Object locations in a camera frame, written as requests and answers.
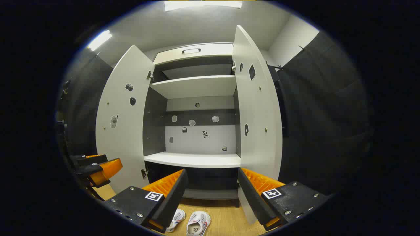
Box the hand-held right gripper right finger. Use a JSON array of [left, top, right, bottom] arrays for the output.
[[237, 167, 330, 231]]

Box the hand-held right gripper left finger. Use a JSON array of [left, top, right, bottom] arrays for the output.
[[103, 168, 189, 234]]

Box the white canvas shoe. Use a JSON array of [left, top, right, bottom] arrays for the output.
[[186, 211, 211, 236], [166, 209, 186, 233]]

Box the white cabinet door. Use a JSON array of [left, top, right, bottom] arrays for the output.
[[231, 25, 283, 225], [95, 45, 155, 194]]

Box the white shoe cabinet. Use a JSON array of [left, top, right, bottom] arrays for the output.
[[143, 43, 242, 200]]

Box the white cabinet shelf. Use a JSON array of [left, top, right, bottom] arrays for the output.
[[144, 152, 242, 168], [149, 75, 237, 99]]

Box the ceiling strip light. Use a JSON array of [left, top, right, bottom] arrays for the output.
[[87, 29, 113, 52]]

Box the ceiling light panel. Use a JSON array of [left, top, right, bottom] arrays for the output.
[[164, 0, 243, 12]]

